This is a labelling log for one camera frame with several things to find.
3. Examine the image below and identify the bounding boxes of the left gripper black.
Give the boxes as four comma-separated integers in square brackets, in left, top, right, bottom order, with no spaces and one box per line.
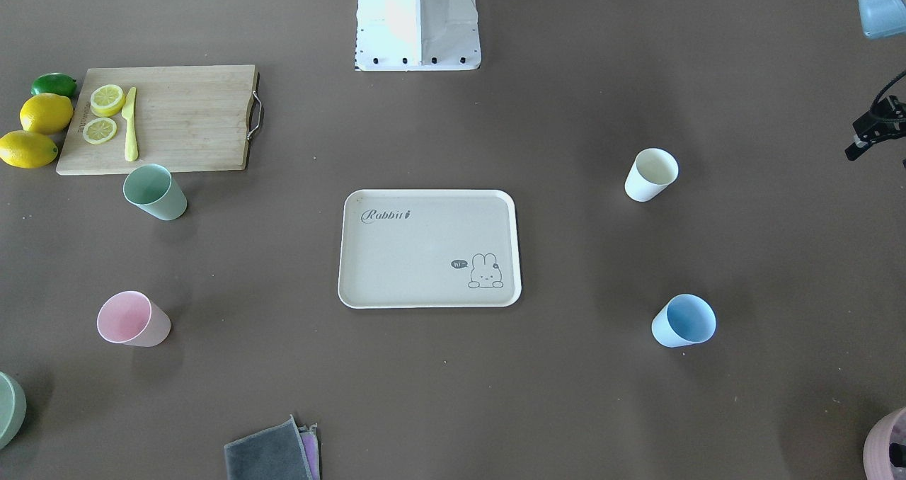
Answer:
[844,96,905,161]

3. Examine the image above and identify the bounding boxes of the cream white cup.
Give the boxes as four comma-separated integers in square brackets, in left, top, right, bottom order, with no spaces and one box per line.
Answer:
[624,148,679,202]

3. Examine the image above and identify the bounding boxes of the green cup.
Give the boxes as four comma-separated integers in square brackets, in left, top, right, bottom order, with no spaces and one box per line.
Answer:
[123,164,188,221]

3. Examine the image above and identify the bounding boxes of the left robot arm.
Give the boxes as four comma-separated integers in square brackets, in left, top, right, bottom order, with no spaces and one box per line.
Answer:
[845,0,905,161]

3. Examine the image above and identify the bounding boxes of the cream rabbit tray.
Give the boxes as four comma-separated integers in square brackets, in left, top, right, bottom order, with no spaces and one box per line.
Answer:
[338,189,522,309]

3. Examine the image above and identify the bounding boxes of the blue cup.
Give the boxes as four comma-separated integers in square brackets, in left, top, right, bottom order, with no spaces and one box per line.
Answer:
[651,294,716,348]

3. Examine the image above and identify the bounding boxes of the pink bowl with ice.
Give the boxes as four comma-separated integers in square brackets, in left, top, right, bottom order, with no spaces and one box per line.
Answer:
[863,408,905,479]

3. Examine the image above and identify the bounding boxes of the purple cloth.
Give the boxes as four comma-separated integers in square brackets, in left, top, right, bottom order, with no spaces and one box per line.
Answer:
[299,424,321,480]

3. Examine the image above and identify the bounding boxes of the wooden cutting board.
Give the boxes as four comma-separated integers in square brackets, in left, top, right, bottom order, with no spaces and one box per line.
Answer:
[56,64,258,176]

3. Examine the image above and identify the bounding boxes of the grey folded cloth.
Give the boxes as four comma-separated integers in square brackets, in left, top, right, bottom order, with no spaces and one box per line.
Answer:
[224,418,311,479]

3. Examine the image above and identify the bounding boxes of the yellow plastic knife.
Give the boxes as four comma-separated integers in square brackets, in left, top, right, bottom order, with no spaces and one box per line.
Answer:
[120,87,139,161]

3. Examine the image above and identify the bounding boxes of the lemon slice upper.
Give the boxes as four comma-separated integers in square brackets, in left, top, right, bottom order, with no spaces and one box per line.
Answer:
[88,84,126,118]

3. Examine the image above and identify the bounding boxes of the lemon slice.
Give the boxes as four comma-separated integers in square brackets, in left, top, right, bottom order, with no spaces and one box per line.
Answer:
[88,84,126,118]
[81,118,117,145]

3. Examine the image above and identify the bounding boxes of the pink cup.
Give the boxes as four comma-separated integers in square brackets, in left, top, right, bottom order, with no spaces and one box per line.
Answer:
[96,290,171,347]

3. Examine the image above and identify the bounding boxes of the lemon slice lower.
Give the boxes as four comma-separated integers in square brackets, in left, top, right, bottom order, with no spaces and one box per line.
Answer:
[81,118,117,145]

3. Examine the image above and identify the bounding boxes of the green lime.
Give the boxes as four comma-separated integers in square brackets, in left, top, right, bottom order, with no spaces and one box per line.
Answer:
[31,73,78,98]

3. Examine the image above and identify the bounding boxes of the whole lemon middle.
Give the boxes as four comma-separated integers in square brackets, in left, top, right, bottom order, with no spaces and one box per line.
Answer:
[19,93,74,135]

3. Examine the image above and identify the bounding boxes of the whole lemon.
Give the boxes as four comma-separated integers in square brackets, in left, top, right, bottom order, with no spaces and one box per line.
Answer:
[19,93,74,135]
[1,130,59,169]

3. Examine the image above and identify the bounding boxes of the whole lemon outer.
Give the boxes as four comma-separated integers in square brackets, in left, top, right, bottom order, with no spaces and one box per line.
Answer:
[1,130,59,169]

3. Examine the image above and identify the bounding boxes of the green bowl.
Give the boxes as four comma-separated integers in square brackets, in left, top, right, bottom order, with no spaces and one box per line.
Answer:
[0,372,27,449]

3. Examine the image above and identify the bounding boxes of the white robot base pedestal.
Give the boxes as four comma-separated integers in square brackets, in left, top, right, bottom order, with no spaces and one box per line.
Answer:
[354,0,482,72]

